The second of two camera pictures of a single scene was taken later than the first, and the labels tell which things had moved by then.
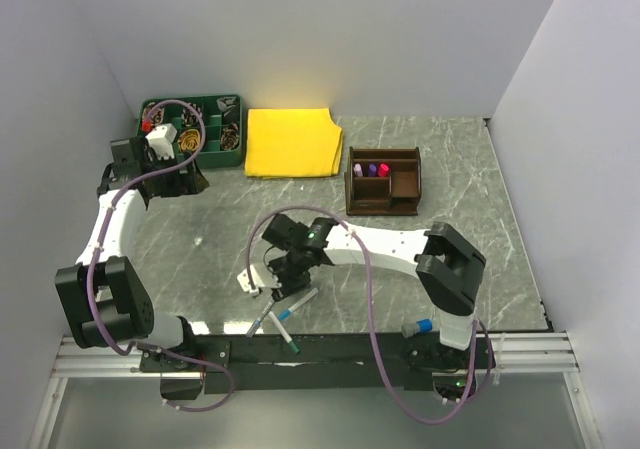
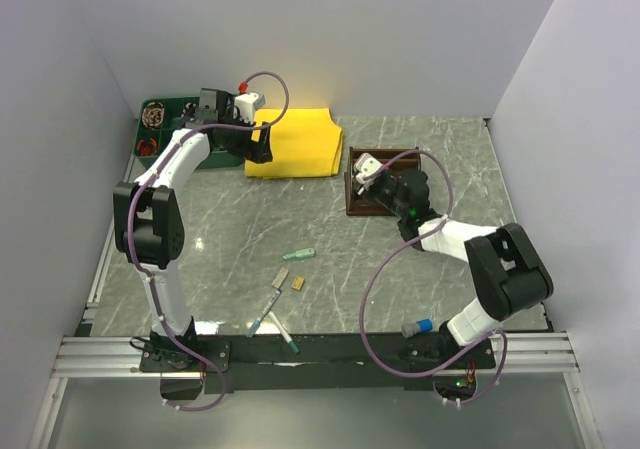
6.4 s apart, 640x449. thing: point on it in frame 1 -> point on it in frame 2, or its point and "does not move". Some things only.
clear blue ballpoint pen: [260, 319] does not move
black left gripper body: [169, 183] -> [237, 142]
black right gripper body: [292, 274] -> [386, 192]
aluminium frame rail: [532, 352] does not move
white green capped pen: [284, 332] does not move
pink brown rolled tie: [156, 116] does not move
